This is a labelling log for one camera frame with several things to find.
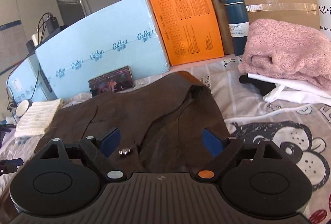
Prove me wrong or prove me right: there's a white round desk lamp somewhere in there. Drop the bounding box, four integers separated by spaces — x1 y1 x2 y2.
16 100 32 117

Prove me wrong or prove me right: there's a light blue cardboard box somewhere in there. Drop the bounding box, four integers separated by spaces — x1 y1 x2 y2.
36 0 170 100

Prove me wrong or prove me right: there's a black smartphone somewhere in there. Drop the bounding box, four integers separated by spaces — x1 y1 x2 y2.
89 66 133 97

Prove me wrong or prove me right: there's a brown leather jacket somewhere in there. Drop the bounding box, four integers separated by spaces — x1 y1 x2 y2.
36 72 229 173

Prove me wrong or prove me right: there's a white power strip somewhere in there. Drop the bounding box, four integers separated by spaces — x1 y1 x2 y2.
31 32 39 47

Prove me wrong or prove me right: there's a pink knitted sweater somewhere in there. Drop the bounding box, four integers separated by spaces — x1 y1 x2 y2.
239 19 330 90

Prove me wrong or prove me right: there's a white folded garment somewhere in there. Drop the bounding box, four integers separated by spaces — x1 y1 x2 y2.
248 73 330 106

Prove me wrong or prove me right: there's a dark blue thermos bottle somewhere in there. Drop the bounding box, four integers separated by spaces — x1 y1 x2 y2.
219 0 250 56

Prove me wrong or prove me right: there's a black folded garment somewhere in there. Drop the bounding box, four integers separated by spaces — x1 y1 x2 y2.
239 75 276 96

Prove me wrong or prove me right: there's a black power adapter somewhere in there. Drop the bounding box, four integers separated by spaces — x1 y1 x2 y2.
46 14 59 34

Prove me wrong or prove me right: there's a white knitted cloth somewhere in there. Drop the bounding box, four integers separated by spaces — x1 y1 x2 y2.
15 98 63 138

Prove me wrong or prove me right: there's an orange cardboard box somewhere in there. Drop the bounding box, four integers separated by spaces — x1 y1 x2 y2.
150 0 224 66

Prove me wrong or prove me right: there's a white tote bag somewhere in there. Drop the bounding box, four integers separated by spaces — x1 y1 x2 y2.
317 0 331 40

